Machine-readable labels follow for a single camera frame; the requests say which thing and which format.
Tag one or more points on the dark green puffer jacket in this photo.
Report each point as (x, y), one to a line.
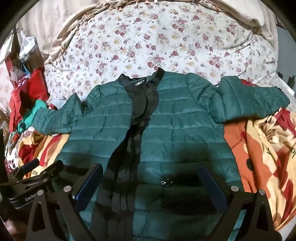
(185, 115)

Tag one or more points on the white floral quilt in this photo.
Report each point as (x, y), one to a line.
(150, 41)

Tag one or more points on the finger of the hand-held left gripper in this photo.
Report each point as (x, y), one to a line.
(27, 167)
(49, 170)

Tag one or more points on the red cloth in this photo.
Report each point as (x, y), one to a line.
(34, 90)

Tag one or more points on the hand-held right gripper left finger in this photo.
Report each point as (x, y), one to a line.
(89, 185)

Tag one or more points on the clear plastic bag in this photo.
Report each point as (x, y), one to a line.
(29, 46)

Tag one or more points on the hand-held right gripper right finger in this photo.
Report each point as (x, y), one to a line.
(211, 185)

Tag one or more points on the red orange printed blanket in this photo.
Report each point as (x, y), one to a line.
(261, 148)

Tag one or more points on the teal green garment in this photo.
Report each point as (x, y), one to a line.
(34, 112)

